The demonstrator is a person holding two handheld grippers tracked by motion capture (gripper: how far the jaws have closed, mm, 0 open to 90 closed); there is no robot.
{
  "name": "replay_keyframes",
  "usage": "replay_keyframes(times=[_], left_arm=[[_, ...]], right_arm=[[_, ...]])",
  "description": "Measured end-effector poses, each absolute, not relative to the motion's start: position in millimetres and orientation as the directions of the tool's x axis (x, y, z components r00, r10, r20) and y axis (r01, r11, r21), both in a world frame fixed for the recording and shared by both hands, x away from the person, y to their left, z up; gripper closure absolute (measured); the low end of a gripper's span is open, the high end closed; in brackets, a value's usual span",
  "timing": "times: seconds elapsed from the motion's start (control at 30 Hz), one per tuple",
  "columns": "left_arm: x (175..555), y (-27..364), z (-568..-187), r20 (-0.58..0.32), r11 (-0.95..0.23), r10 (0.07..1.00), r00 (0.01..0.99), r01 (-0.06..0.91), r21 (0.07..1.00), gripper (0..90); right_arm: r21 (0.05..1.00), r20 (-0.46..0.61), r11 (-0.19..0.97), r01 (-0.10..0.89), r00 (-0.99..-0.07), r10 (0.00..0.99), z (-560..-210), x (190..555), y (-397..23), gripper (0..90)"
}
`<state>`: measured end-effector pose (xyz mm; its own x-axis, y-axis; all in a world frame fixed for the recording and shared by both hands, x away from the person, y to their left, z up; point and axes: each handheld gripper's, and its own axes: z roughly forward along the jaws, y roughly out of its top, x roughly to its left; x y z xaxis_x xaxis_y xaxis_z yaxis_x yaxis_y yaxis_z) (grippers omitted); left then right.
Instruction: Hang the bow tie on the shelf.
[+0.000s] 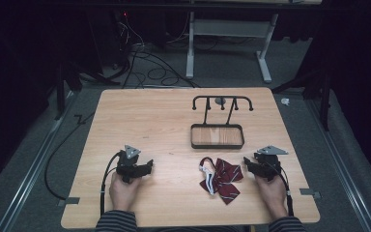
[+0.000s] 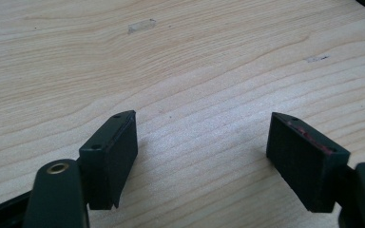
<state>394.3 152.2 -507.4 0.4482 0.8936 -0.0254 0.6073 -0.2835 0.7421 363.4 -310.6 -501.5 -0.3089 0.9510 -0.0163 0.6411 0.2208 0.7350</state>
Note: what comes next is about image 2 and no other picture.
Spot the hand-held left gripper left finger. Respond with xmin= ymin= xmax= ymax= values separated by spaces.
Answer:
xmin=78 ymin=109 xmax=139 ymax=211

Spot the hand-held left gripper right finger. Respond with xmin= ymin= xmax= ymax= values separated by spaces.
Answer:
xmin=265 ymin=111 xmax=352 ymax=214

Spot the clear tape strip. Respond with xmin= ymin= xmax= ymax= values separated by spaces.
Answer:
xmin=127 ymin=18 xmax=157 ymax=35

